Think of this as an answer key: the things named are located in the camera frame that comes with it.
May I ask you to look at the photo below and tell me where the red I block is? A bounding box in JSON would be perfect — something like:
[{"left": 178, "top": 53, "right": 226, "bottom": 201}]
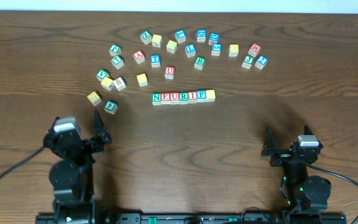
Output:
[{"left": 188, "top": 91, "right": 198, "bottom": 103}]

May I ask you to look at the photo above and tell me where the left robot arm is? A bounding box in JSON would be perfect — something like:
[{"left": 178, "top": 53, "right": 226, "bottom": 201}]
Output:
[{"left": 35, "top": 110, "right": 115, "bottom": 224}]

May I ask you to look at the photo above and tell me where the yellow K block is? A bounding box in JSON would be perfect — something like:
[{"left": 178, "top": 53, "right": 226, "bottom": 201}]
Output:
[{"left": 229, "top": 44, "right": 239, "bottom": 57}]

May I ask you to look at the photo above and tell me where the green R block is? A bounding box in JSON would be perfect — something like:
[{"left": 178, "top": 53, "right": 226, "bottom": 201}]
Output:
[{"left": 179, "top": 92, "right": 189, "bottom": 105}]

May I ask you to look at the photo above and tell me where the blue T block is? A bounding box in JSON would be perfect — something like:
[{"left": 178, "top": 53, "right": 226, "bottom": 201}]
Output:
[{"left": 150, "top": 55, "right": 161, "bottom": 68}]

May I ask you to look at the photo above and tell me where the blue L block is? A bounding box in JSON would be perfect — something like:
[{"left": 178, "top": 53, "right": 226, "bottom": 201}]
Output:
[{"left": 185, "top": 44, "right": 196, "bottom": 58}]

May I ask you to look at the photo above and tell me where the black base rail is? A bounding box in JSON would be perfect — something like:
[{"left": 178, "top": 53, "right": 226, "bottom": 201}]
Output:
[{"left": 35, "top": 212, "right": 347, "bottom": 224}]

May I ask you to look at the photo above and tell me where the green Z block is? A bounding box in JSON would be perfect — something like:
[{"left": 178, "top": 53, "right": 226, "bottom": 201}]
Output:
[{"left": 139, "top": 30, "right": 152, "bottom": 45}]

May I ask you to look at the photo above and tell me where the red A block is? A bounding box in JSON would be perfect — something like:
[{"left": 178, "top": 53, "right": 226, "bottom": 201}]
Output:
[{"left": 133, "top": 50, "right": 145, "bottom": 64}]

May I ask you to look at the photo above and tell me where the blue P block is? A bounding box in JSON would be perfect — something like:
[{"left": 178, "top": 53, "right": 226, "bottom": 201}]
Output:
[{"left": 197, "top": 90, "right": 206, "bottom": 103}]

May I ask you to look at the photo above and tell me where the green J block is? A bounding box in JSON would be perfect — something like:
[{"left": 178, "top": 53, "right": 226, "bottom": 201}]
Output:
[{"left": 242, "top": 55, "right": 254, "bottom": 69}]

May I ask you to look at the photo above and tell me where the green N block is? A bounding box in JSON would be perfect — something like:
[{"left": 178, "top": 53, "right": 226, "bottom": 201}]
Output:
[{"left": 152, "top": 93, "right": 162, "bottom": 106}]

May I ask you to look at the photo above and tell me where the yellow block far left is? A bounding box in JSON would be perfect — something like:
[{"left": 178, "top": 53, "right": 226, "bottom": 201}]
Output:
[{"left": 87, "top": 91, "right": 103, "bottom": 106}]

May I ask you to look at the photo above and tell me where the red M block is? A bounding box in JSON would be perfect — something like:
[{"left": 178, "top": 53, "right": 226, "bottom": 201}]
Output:
[{"left": 248, "top": 43, "right": 262, "bottom": 57}]

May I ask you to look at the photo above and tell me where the green 4 block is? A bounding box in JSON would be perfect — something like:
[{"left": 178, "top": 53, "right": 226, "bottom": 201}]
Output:
[{"left": 104, "top": 101, "right": 118, "bottom": 114}]

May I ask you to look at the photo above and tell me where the green B block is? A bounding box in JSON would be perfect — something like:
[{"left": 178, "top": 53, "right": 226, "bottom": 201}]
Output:
[{"left": 194, "top": 56, "right": 206, "bottom": 70}]

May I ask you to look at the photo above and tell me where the plain wooden picture block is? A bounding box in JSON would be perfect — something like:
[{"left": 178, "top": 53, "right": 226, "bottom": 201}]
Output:
[{"left": 113, "top": 77, "right": 127, "bottom": 91}]

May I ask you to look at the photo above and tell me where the yellow S block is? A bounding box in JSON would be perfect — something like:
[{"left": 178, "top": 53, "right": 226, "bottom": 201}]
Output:
[{"left": 206, "top": 90, "right": 216, "bottom": 102}]

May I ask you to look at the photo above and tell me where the left black cable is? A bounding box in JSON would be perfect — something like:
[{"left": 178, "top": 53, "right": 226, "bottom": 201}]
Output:
[{"left": 0, "top": 146, "right": 46, "bottom": 224}]

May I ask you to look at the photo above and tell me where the black cable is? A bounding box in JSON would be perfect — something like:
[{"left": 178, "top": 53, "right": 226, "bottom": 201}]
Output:
[
  {"left": 305, "top": 161, "right": 358, "bottom": 224},
  {"left": 0, "top": 146, "right": 46, "bottom": 224}
]

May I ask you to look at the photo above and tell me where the green V block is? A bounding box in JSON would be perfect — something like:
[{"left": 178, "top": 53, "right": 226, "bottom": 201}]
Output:
[{"left": 96, "top": 69, "right": 109, "bottom": 82}]

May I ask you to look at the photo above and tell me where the red E block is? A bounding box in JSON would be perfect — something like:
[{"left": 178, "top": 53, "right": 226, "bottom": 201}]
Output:
[{"left": 161, "top": 93, "right": 171, "bottom": 105}]

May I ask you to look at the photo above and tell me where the right black cable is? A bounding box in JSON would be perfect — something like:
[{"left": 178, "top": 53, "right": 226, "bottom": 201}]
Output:
[{"left": 305, "top": 161, "right": 358, "bottom": 224}]

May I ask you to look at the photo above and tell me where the yellow block top row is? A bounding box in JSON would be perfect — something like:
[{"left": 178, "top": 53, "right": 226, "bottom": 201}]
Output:
[{"left": 152, "top": 34, "right": 162, "bottom": 48}]

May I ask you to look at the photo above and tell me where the red u block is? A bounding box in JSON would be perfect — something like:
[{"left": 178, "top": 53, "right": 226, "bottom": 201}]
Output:
[
  {"left": 164, "top": 66, "right": 175, "bottom": 80},
  {"left": 170, "top": 92, "right": 180, "bottom": 105}
]

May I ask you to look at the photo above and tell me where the yellow block beside V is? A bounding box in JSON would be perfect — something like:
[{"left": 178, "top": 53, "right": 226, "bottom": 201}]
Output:
[{"left": 101, "top": 77, "right": 114, "bottom": 91}]

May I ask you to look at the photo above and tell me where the blue 2 block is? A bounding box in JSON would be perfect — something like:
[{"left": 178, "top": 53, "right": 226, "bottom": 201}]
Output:
[{"left": 255, "top": 55, "right": 269, "bottom": 70}]

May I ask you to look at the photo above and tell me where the blue 5 block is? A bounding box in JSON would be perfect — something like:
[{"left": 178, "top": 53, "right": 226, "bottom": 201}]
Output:
[{"left": 211, "top": 43, "right": 222, "bottom": 56}]

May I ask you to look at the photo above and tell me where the yellow C block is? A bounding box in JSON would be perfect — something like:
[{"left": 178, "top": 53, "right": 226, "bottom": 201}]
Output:
[{"left": 166, "top": 40, "right": 178, "bottom": 54}]

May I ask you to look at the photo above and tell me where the yellow O block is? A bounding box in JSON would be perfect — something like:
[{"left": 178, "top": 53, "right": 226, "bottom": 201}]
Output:
[{"left": 137, "top": 73, "right": 148, "bottom": 87}]

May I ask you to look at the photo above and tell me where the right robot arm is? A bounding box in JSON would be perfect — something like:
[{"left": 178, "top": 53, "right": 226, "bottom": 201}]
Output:
[{"left": 261, "top": 125, "right": 331, "bottom": 223}]

